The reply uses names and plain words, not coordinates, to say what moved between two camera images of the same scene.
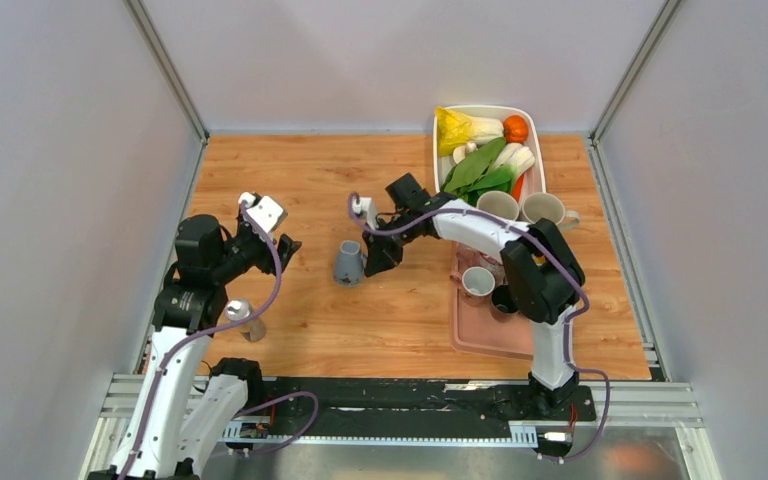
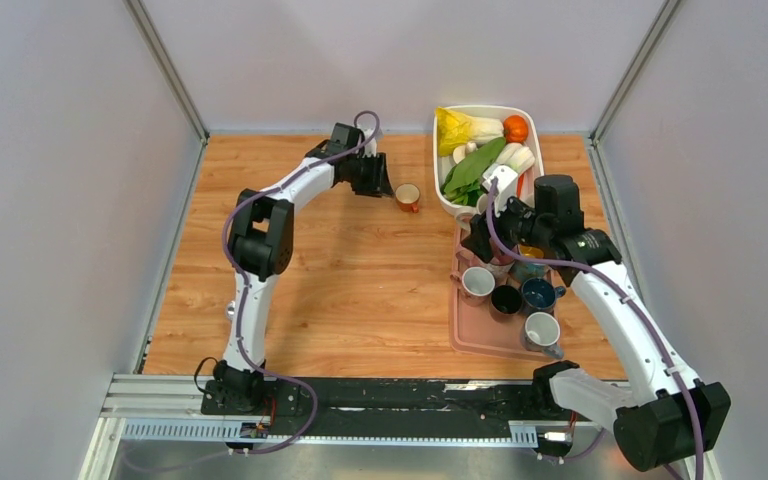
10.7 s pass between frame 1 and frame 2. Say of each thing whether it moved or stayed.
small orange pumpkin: stayed
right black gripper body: moved
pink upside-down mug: moved
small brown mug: stayed
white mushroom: stayed
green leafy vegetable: stayed
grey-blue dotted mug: moved
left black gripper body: moved
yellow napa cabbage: stayed
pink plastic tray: stayed
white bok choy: stayed
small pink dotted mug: stayed
